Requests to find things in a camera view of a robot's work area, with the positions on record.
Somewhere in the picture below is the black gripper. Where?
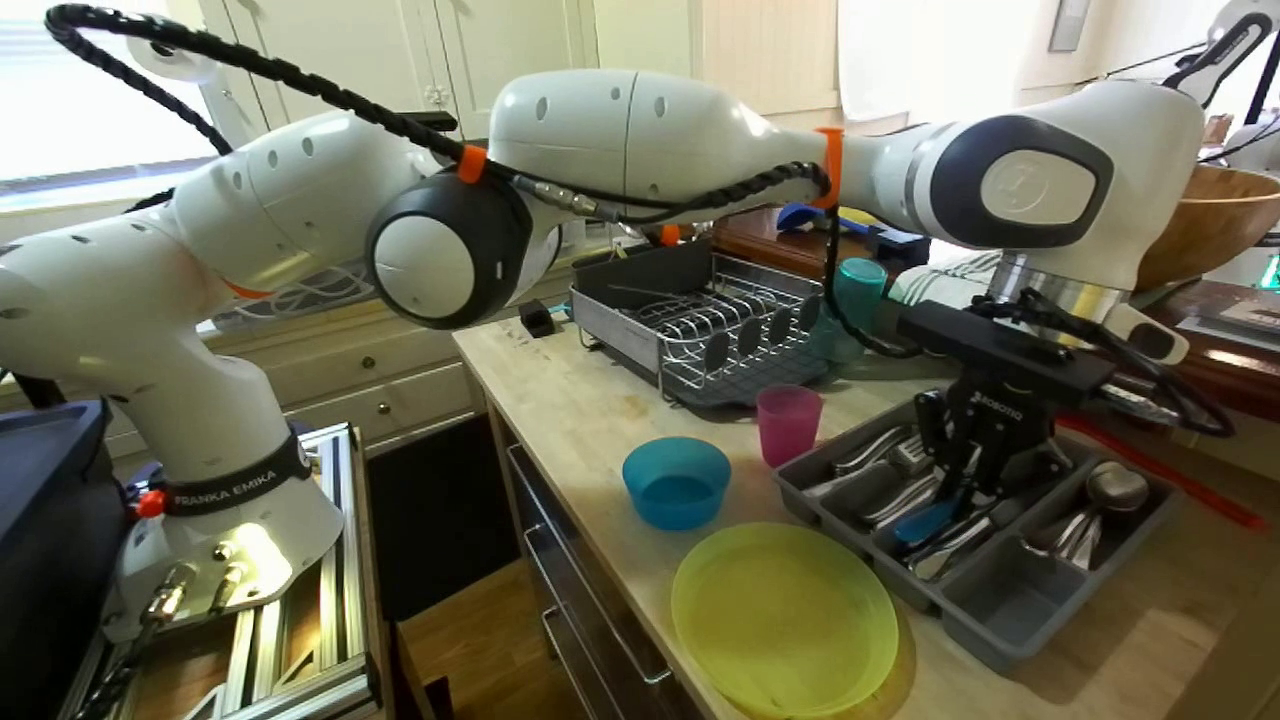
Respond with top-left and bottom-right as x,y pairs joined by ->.
911,376 -> 1067,522

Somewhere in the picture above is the cream drawer cabinet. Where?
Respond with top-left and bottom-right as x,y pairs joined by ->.
195,243 -> 617,455

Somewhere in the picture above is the steel spoon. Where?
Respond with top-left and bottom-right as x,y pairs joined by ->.
857,459 -> 950,537
1078,455 -> 1159,521

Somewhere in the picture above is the wall picture frame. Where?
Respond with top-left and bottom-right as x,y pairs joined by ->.
1047,0 -> 1092,56

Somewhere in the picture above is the dark blue bag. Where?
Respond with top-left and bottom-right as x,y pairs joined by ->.
0,397 -> 136,720

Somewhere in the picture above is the silver spoons left compartment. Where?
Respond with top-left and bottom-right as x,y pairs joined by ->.
907,507 -> 1006,582

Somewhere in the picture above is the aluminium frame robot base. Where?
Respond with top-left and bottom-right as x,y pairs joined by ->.
76,418 -> 392,720

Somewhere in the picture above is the green striped dish towel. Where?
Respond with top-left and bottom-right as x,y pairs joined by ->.
889,253 -> 1021,321

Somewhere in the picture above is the flat tablet device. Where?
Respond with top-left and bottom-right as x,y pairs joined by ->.
1170,273 -> 1280,361

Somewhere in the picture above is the red tape strip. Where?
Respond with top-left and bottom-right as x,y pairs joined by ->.
1062,413 -> 1262,537

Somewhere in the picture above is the teal plastic cup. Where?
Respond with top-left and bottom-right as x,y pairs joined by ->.
829,257 -> 894,370

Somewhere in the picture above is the blue plastic ladle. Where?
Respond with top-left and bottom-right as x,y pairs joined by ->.
775,197 -> 930,262

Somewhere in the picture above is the grey plastic utensil tray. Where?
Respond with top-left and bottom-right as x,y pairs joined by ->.
772,397 -> 1182,673

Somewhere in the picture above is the dark wooden table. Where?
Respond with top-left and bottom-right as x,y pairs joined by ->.
704,209 -> 1280,428

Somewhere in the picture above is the black plastic block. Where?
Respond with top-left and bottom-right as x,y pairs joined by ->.
514,297 -> 560,338

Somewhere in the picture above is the grey dish drying rack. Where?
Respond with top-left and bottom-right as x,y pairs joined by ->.
566,238 -> 857,413

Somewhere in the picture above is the yellow-green plastic plate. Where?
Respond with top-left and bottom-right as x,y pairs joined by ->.
669,521 -> 902,720

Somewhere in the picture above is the pink plastic cup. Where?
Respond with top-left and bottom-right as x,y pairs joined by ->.
751,382 -> 829,473

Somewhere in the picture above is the blue plastic bowl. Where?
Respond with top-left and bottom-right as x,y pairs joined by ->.
619,436 -> 735,537

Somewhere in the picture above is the black braided cable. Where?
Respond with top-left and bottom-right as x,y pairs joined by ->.
41,0 -> 839,226

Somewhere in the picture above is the clear bin with cables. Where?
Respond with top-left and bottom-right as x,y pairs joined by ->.
195,257 -> 388,338

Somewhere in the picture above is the large wooden bowl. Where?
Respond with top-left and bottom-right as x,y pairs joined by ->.
1132,162 -> 1280,291

